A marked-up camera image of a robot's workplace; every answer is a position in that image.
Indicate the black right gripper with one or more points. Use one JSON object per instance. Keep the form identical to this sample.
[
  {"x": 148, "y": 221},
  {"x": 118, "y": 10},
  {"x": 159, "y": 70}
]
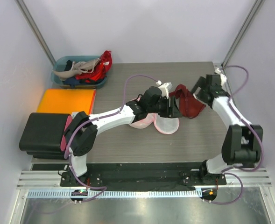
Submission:
[{"x": 200, "y": 83}]

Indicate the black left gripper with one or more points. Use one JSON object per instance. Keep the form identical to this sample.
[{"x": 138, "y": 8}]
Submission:
[{"x": 172, "y": 111}]

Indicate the white mesh laundry bag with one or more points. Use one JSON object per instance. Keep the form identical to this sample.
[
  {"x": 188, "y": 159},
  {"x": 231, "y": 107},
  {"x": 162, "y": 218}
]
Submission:
[{"x": 165, "y": 126}]

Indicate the pink bra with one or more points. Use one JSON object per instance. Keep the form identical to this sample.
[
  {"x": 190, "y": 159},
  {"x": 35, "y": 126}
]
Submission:
[{"x": 144, "y": 122}]

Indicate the dark red garment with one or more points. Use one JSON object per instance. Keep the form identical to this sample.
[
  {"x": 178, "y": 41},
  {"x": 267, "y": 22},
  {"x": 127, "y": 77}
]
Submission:
[{"x": 189, "y": 106}]

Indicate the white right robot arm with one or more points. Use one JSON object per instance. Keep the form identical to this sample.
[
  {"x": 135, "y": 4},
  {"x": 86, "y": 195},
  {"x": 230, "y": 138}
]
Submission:
[{"x": 242, "y": 147}]

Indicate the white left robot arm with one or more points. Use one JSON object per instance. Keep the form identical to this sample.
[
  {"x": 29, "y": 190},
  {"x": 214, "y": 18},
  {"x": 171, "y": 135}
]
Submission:
[{"x": 83, "y": 130}]

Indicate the teal plastic laundry basket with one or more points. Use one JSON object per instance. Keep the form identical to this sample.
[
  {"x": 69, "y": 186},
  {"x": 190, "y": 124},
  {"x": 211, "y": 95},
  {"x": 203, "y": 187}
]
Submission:
[{"x": 60, "y": 66}]

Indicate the white cup bra in basket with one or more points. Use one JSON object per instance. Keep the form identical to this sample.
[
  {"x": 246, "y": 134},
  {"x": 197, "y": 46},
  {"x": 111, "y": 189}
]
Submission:
[{"x": 78, "y": 69}]

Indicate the bright red garment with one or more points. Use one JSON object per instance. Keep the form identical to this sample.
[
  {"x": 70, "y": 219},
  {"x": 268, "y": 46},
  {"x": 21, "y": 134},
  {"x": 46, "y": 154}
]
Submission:
[{"x": 97, "y": 70}]

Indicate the black case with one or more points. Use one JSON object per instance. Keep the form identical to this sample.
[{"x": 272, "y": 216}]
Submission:
[{"x": 43, "y": 135}]

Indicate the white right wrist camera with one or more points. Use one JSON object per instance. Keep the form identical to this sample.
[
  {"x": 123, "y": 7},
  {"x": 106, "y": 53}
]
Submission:
[{"x": 221, "y": 72}]

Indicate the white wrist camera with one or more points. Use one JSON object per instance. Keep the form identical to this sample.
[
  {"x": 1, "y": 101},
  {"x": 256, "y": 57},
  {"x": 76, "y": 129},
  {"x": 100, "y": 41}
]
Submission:
[
  {"x": 165, "y": 88},
  {"x": 221, "y": 72}
]

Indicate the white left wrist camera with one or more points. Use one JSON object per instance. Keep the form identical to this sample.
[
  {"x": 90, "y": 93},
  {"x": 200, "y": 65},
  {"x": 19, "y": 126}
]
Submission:
[{"x": 165, "y": 88}]

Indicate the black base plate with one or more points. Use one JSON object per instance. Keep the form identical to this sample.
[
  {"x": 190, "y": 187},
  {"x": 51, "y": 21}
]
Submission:
[{"x": 144, "y": 177}]

